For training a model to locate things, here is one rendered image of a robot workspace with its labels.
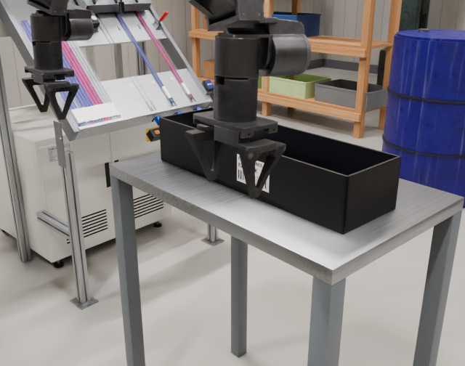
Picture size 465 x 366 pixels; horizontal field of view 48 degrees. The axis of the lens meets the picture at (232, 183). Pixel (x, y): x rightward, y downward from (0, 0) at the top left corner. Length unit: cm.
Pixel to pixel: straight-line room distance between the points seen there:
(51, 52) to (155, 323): 126
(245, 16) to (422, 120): 250
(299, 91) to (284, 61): 416
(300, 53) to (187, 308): 160
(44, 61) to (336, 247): 68
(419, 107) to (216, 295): 157
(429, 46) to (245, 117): 242
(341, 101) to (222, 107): 395
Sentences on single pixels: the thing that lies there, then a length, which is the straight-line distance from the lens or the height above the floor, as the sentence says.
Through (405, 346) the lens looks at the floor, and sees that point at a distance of 208.
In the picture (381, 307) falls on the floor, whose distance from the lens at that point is 226.
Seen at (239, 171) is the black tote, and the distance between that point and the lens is 113.
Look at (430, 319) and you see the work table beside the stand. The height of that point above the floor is 50.
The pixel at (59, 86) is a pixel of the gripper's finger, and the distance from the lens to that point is 112.
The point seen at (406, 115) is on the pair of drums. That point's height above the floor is 52.
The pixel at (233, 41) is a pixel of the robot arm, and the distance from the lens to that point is 66.
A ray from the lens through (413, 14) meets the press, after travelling 630.
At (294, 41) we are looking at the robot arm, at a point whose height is 116.
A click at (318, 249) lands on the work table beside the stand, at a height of 80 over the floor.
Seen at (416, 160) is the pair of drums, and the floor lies 27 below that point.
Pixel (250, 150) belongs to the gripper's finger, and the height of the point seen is 104.
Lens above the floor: 123
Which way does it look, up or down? 21 degrees down
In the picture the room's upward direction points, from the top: straight up
